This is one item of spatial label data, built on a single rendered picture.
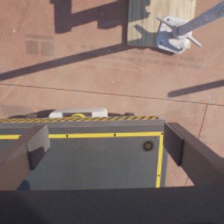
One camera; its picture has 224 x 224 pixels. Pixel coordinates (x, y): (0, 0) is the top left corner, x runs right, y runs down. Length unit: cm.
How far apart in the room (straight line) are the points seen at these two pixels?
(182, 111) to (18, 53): 89
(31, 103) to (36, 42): 31
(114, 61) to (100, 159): 47
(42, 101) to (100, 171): 49
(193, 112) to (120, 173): 55
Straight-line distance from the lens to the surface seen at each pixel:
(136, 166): 60
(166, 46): 84
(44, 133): 17
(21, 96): 94
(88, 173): 61
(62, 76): 84
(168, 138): 16
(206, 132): 104
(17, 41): 93
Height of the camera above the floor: 81
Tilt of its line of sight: 75 degrees down
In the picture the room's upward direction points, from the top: 176 degrees clockwise
